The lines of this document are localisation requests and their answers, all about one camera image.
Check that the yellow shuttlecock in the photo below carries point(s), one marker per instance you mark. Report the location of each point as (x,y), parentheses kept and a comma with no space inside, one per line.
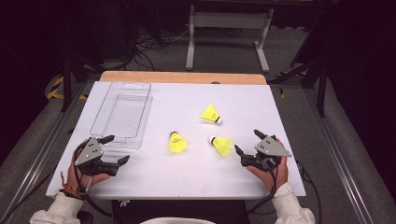
(210,113)
(177,144)
(223,145)

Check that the wooden table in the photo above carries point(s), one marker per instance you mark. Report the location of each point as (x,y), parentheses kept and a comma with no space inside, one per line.
(186,77)

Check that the white metal stand frame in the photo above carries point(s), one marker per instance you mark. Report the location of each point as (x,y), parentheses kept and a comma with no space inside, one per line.
(230,20)

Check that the person's dark clothing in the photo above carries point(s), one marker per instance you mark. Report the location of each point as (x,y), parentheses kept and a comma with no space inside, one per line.
(174,210)

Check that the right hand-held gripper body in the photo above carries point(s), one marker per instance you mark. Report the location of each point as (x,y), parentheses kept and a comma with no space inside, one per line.
(271,147)

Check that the black metal stand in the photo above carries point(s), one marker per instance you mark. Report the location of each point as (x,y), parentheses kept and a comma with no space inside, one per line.
(66,84)
(321,87)

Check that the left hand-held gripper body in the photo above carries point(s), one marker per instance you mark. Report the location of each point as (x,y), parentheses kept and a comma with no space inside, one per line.
(88,152)

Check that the clear plastic container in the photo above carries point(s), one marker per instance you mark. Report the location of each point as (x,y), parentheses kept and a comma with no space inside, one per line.
(124,105)

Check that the person's right hand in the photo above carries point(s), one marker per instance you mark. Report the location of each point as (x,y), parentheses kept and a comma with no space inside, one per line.
(275,179)

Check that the person's left hand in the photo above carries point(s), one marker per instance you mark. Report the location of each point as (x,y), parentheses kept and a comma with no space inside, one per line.
(77,180)

